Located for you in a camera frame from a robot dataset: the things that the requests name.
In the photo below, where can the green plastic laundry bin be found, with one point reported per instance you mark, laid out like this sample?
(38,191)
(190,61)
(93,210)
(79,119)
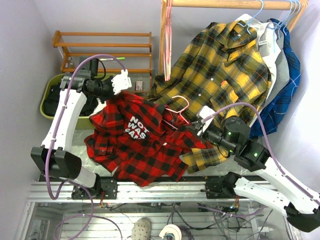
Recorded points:
(50,100)

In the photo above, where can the wooden clothes rail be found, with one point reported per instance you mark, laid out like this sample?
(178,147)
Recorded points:
(189,17)

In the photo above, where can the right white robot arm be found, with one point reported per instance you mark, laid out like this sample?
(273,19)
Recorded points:
(299,204)

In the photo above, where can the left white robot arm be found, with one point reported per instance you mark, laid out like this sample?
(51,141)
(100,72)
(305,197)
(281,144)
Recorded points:
(53,157)

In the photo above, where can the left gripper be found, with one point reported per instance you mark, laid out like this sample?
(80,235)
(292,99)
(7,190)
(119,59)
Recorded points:
(113,91)

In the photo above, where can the light blue hangers pair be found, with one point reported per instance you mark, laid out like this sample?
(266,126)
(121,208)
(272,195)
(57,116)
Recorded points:
(286,20)

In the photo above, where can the wooden shoe rack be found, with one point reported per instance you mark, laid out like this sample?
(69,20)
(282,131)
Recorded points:
(134,50)

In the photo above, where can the green marker pen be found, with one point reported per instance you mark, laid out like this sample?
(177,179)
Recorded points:
(112,59)

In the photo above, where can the aluminium mounting rail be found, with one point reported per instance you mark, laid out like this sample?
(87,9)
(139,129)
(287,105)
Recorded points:
(129,192)

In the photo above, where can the light blue hanger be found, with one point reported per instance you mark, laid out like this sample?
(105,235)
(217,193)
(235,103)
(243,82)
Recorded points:
(248,24)

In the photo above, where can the grey perforated shoe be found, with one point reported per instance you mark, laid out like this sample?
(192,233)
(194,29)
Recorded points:
(142,229)

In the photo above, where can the grey white shirt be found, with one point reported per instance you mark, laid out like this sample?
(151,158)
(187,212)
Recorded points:
(272,52)

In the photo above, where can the blue plaid shirt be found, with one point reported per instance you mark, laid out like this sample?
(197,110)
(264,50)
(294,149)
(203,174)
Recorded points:
(268,115)

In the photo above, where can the white tape roll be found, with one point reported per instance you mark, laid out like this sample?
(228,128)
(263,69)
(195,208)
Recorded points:
(171,230)

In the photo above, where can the pink wire hanger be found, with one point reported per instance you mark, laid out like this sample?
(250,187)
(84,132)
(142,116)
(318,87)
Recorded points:
(179,110)

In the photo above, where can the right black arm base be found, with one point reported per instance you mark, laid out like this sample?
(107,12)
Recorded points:
(221,187)

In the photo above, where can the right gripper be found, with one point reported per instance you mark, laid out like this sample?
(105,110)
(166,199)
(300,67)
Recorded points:
(200,128)

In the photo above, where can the red black plaid shirt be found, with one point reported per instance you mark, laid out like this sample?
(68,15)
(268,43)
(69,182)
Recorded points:
(140,141)

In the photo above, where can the pink hangers on rail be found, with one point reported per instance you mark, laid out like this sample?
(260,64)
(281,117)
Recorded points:
(167,55)

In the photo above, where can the yellow plaid flannel shirt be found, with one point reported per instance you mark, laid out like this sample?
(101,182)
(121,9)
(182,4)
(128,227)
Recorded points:
(220,68)

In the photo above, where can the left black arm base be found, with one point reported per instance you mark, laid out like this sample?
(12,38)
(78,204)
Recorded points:
(104,188)

